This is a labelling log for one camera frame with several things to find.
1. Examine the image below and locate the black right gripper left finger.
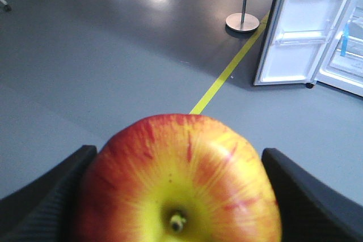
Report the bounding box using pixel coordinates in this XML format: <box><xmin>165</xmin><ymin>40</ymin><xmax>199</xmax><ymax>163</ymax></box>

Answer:
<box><xmin>1</xmin><ymin>145</ymin><xmax>97</xmax><ymax>241</ymax></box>

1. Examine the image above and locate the fridge door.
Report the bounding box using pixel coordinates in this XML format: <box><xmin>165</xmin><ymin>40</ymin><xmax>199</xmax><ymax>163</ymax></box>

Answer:
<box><xmin>254</xmin><ymin>0</ymin><xmax>353</xmax><ymax>86</ymax></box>

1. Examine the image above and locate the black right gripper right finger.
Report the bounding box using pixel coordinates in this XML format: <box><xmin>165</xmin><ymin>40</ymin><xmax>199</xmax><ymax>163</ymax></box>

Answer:
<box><xmin>261</xmin><ymin>148</ymin><xmax>362</xmax><ymax>241</ymax></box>

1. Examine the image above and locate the matte silver stand pole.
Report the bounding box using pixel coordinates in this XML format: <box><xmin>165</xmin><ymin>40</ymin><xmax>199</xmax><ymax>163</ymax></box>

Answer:
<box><xmin>225</xmin><ymin>0</ymin><xmax>260</xmax><ymax>33</ymax></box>

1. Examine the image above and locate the white open fridge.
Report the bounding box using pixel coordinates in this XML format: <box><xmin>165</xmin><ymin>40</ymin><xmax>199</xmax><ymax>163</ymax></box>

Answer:
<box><xmin>315</xmin><ymin>0</ymin><xmax>362</xmax><ymax>96</ymax></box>

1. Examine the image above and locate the red yellow apple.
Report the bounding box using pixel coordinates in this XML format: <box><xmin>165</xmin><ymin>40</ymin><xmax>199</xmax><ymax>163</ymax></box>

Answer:
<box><xmin>70</xmin><ymin>114</ymin><xmax>282</xmax><ymax>241</ymax></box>

